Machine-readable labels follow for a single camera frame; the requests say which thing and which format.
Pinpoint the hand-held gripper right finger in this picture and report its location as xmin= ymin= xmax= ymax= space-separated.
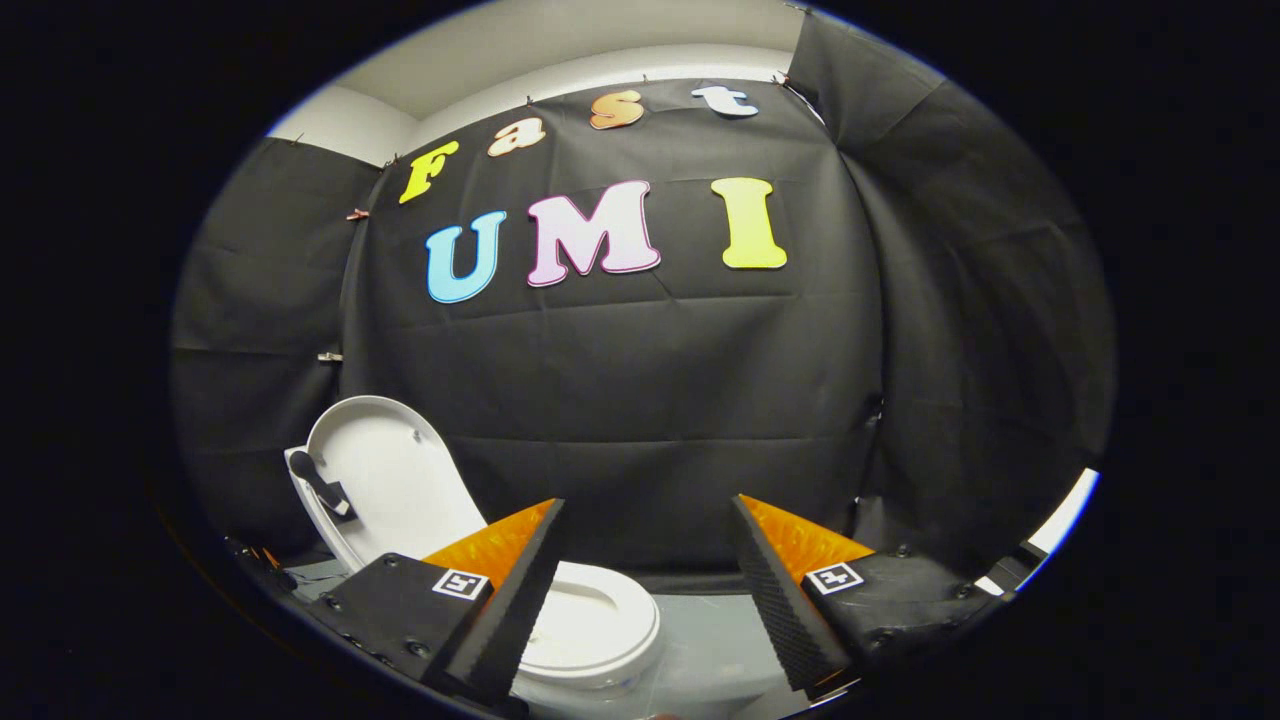
xmin=729 ymin=493 xmax=1006 ymax=698

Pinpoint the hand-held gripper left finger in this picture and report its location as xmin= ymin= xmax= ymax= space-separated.
xmin=306 ymin=497 xmax=568 ymax=707

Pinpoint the white toilet lid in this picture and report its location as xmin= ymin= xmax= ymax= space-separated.
xmin=285 ymin=395 xmax=491 ymax=573

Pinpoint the white toilet with tank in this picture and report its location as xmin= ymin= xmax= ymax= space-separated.
xmin=284 ymin=445 xmax=681 ymax=720

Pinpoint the black backdrop cloth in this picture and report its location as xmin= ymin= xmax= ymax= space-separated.
xmin=170 ymin=10 xmax=1116 ymax=596

